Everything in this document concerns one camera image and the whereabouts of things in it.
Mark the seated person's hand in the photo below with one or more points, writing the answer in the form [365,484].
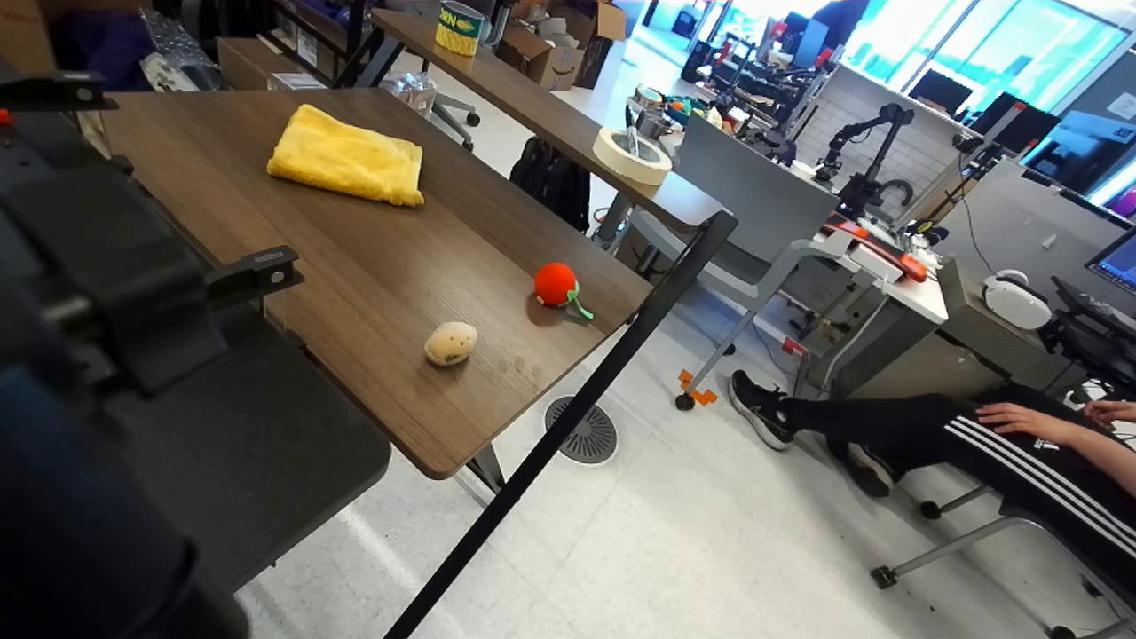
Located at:
[1117,413]
[1024,418]

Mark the beige potato toy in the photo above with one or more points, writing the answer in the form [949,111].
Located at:
[451,345]

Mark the yellow terry towel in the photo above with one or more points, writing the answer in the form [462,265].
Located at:
[348,160]

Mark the black desktop robot arm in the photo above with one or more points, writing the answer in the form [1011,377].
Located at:
[871,130]

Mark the seated person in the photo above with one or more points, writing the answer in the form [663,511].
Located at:
[945,430]

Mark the white headset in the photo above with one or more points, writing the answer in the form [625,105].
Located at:
[1017,301]

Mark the grey office chair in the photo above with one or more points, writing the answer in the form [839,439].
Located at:
[981,534]

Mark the blue screen computer monitor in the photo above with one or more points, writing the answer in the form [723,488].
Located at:
[1120,260]

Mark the orange black tool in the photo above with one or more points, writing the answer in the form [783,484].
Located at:
[890,249]

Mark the orange floor tape mark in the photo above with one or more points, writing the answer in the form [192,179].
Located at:
[697,391]

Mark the grey divider panel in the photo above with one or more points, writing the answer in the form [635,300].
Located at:
[757,188]

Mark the round floor drain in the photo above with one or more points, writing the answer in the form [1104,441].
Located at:
[592,439]

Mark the black metal pole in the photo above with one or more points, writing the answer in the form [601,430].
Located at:
[568,410]

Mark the white tape roll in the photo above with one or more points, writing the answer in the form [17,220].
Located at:
[615,160]

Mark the red tomato toy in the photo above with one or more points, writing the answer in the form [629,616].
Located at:
[557,284]

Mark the black backpack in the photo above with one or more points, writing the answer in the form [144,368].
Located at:
[551,182]

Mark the wooden side table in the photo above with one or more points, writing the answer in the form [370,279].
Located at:
[535,101]

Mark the cardboard box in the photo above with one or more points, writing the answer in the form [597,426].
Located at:
[535,46]

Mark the yellow green tub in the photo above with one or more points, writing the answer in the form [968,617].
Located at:
[456,34]

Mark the black camera stand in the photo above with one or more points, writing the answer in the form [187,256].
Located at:
[119,305]

